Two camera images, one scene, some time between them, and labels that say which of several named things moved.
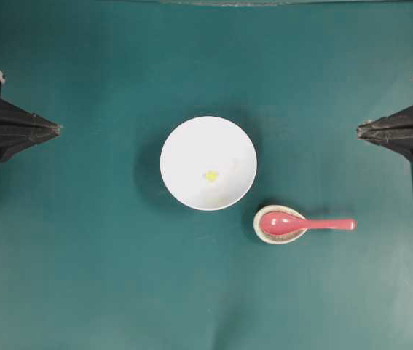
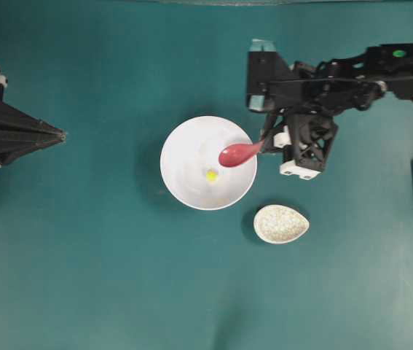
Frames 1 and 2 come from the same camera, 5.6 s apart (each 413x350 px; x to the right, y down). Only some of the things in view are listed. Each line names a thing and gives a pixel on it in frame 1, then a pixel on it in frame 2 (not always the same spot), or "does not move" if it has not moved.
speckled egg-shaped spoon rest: [280, 238] does not move
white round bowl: [208, 163] does not move
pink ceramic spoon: [284, 224] -> [237, 154]
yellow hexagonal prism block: [212, 176] does not move
